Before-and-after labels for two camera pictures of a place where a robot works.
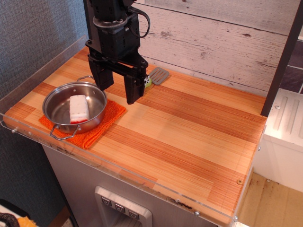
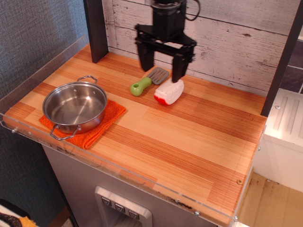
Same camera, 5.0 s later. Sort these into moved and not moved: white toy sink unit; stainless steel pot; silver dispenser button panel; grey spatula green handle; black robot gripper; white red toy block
Moved: black robot gripper; white red toy block
Not moved: stainless steel pot; grey spatula green handle; silver dispenser button panel; white toy sink unit
